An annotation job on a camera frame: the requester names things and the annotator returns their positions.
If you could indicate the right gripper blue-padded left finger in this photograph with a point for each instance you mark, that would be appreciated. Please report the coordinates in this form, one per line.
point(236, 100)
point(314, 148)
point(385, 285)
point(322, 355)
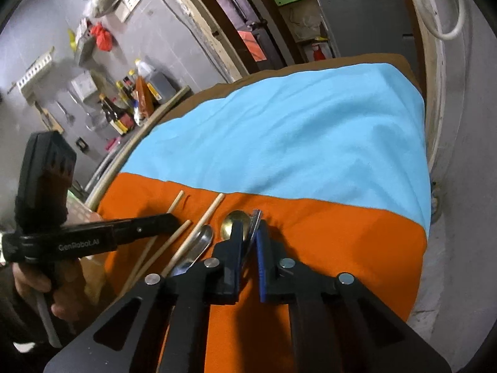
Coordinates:
point(229, 253)

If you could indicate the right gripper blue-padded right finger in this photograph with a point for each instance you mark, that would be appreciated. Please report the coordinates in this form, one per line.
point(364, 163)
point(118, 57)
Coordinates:
point(269, 253)

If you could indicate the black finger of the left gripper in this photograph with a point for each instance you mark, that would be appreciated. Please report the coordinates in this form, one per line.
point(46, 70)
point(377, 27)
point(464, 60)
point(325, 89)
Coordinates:
point(129, 230)

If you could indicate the steel table knife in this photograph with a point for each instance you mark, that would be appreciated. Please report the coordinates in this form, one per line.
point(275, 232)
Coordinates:
point(201, 243)

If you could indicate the gold spoon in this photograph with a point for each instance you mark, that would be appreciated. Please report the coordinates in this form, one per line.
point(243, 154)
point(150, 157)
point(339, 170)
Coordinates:
point(230, 219)

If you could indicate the steel spoon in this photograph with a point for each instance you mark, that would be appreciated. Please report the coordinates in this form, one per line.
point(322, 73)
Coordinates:
point(252, 231)

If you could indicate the person's left hand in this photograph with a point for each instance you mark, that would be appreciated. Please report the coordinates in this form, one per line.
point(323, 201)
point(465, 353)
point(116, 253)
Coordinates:
point(69, 303)

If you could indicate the dark sauce bottle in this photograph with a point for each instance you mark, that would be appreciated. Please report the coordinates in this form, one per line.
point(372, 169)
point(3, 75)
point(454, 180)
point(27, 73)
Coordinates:
point(116, 116)

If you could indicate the striped blue orange brown cloth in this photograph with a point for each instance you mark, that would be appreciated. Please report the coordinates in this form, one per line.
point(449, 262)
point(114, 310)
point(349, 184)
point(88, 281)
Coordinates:
point(334, 155)

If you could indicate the brown snack packet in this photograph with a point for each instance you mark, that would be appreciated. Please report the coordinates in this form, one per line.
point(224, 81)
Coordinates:
point(144, 98)

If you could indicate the cooking oil jug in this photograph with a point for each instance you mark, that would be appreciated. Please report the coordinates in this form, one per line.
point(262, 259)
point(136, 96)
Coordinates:
point(158, 84)

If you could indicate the red plastic bag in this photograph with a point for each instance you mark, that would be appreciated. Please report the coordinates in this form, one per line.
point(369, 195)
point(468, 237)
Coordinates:
point(103, 37)

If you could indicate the red spray bottle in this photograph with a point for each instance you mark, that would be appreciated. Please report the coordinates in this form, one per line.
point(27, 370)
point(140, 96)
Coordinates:
point(317, 53)

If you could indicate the grey cabinet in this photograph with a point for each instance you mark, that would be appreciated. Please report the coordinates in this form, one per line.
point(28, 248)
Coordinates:
point(357, 27)

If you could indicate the white wall basket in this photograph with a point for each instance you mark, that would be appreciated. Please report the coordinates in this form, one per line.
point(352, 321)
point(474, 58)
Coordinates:
point(37, 70)

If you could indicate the white paper box on wall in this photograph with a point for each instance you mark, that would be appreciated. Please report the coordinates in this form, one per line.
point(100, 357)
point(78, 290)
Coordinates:
point(84, 86)

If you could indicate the grey wall shelf rack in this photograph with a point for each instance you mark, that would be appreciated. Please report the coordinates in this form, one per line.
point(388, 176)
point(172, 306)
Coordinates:
point(84, 50)

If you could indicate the wall power socket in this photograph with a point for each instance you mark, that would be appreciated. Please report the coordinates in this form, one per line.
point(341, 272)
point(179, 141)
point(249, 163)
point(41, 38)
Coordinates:
point(125, 8)

